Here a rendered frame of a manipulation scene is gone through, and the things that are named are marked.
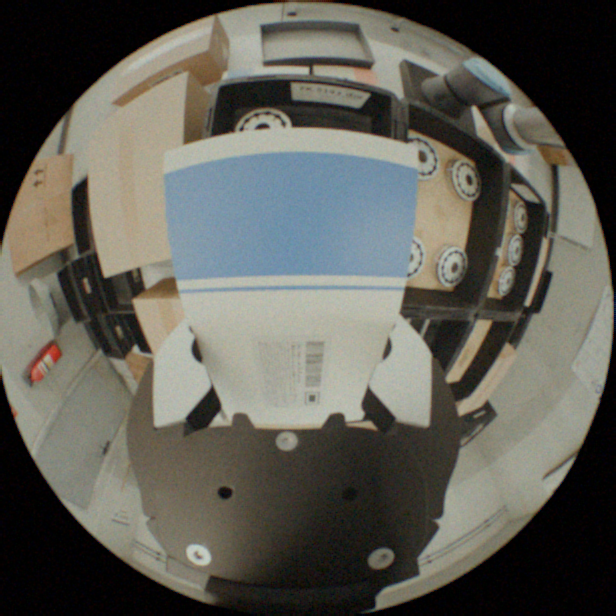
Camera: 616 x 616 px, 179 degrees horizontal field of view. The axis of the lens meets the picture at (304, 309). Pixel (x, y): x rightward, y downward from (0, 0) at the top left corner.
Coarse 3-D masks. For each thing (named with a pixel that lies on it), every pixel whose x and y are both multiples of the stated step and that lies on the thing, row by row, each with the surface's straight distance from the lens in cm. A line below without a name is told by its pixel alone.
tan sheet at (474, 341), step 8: (480, 320) 79; (488, 320) 84; (480, 328) 82; (488, 328) 87; (472, 336) 81; (480, 336) 86; (472, 344) 85; (464, 352) 84; (472, 352) 89; (464, 360) 89; (456, 368) 89; (464, 368) 94; (448, 376) 89; (456, 376) 94
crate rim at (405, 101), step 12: (420, 108) 42; (432, 108) 44; (444, 120) 45; (468, 132) 48; (480, 144) 51; (504, 168) 57; (504, 180) 56; (504, 192) 55; (504, 204) 55; (492, 252) 53; (492, 264) 53; (480, 300) 54; (432, 312) 44; (444, 312) 46; (456, 312) 49; (468, 312) 52
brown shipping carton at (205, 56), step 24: (192, 24) 77; (216, 24) 75; (144, 48) 82; (168, 48) 72; (192, 48) 64; (216, 48) 68; (120, 72) 82; (144, 72) 70; (168, 72) 66; (192, 72) 67; (216, 72) 68; (120, 96) 72
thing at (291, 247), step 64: (192, 192) 10; (256, 192) 9; (320, 192) 9; (384, 192) 10; (192, 256) 10; (256, 256) 9; (320, 256) 9; (384, 256) 10; (192, 320) 12; (256, 320) 10; (320, 320) 10; (384, 320) 11; (256, 384) 14; (320, 384) 14
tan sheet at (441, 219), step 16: (432, 144) 53; (448, 160) 55; (432, 192) 50; (448, 192) 53; (416, 208) 47; (432, 208) 50; (448, 208) 53; (464, 208) 57; (416, 224) 47; (432, 224) 50; (448, 224) 53; (464, 224) 57; (432, 240) 50; (448, 240) 54; (464, 240) 58; (432, 256) 51; (432, 288) 55; (448, 288) 58
